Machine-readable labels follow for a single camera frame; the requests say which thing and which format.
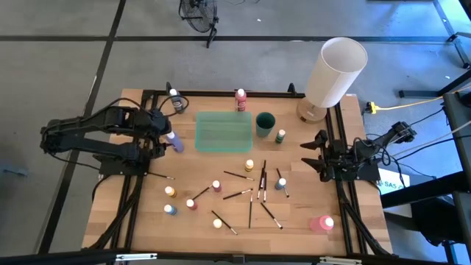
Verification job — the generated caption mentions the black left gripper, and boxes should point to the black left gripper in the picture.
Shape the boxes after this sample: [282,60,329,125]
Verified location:
[145,108,174,160]

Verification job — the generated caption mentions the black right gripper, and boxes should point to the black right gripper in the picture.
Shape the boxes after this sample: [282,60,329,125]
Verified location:
[300,129,356,183]

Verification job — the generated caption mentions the large purple paint bottle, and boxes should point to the large purple paint bottle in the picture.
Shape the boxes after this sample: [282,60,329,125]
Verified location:
[166,130,185,154]

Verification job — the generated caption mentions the large pink paint bottle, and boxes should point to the large pink paint bottle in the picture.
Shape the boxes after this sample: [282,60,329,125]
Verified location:
[308,215,335,233]

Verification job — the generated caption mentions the large red paint bottle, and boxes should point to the large red paint bottle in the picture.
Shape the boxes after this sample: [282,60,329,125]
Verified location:
[235,88,248,113]

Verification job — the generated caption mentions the dark green cup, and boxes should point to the dark green cup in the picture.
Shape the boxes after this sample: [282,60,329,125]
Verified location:
[255,112,277,138]

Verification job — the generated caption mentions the teal translucent plastic tray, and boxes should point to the teal translucent plastic tray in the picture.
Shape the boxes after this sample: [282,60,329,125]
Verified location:
[194,110,254,154]

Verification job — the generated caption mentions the white label sheet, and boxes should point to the white label sheet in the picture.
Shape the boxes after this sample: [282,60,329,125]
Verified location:
[376,167,412,197]

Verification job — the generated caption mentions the white shade wooden lamp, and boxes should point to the white shade wooden lamp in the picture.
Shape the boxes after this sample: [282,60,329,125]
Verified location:
[296,36,369,124]

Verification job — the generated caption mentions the black metal beam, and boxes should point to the black metal beam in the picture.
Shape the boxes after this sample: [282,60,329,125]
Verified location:
[380,170,465,210]

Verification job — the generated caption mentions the black metal stand leg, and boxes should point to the black metal stand leg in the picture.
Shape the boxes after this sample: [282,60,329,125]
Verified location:
[398,68,471,99]

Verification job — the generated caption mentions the black floor fan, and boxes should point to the black floor fan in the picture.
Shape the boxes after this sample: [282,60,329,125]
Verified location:
[178,0,221,49]

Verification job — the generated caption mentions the black box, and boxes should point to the black box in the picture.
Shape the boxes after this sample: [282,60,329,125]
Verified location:
[409,196,467,247]

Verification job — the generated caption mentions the black crossbar silver brackets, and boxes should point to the black crossbar silver brackets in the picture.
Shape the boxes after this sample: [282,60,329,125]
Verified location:
[0,248,471,265]

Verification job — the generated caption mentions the grey metal piece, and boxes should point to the grey metal piece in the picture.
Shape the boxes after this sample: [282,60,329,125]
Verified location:
[0,166,30,178]

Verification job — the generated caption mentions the black metal stand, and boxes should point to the black metal stand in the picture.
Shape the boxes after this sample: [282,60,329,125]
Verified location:
[432,0,471,70]

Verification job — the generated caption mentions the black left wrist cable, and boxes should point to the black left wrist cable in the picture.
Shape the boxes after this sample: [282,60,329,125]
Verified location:
[157,94,190,118]

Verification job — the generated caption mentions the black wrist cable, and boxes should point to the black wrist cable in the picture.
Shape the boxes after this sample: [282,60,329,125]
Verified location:
[352,136,393,167]
[157,94,190,118]

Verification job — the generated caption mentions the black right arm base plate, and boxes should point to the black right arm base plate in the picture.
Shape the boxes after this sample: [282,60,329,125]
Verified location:
[326,152,381,183]

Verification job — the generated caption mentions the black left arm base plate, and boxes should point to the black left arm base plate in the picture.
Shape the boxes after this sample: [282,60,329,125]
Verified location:
[98,145,151,177]

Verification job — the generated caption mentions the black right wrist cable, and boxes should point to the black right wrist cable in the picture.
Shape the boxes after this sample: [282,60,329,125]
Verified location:
[352,136,393,167]

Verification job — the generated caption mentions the black aluminium table frame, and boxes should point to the black aluminium table frame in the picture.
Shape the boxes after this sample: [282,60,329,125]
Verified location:
[86,81,393,258]

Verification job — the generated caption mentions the yellow extension cord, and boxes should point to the yellow extension cord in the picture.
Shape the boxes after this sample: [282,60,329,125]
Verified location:
[365,96,448,115]

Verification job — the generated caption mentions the beige cable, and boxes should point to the beige cable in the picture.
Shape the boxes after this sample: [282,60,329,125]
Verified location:
[382,119,471,161]

